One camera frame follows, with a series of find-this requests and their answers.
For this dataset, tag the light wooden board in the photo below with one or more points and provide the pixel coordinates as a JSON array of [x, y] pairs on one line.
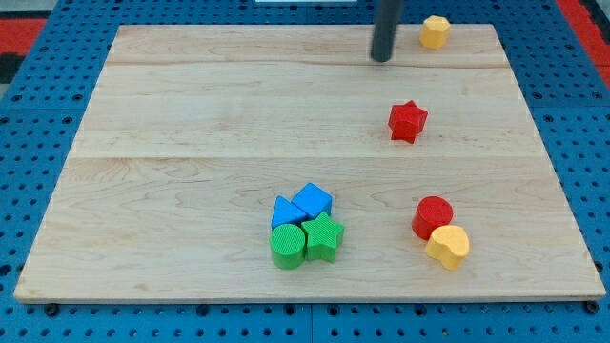
[[192, 132]]

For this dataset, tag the yellow heart block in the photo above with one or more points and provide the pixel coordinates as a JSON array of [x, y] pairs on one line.
[[449, 245]]

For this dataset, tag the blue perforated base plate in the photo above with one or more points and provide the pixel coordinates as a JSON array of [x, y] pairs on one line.
[[559, 59]]

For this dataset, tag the red star block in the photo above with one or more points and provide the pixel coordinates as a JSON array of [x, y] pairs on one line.
[[407, 121]]

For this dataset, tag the yellow hexagon block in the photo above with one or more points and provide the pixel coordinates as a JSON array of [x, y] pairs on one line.
[[435, 32]]

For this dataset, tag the green star block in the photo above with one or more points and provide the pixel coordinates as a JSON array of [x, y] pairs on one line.
[[323, 237]]

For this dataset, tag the green cylinder block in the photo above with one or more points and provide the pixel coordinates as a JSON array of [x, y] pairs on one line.
[[287, 243]]

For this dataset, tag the blue triangle block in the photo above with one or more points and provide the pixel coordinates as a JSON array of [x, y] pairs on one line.
[[285, 212]]

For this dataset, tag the blue cube block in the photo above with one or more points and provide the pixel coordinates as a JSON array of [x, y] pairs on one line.
[[313, 201]]

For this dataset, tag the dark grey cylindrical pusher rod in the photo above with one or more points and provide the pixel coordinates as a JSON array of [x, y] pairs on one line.
[[388, 16]]

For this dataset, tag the red cylinder block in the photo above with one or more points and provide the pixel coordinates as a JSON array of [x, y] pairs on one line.
[[431, 212]]

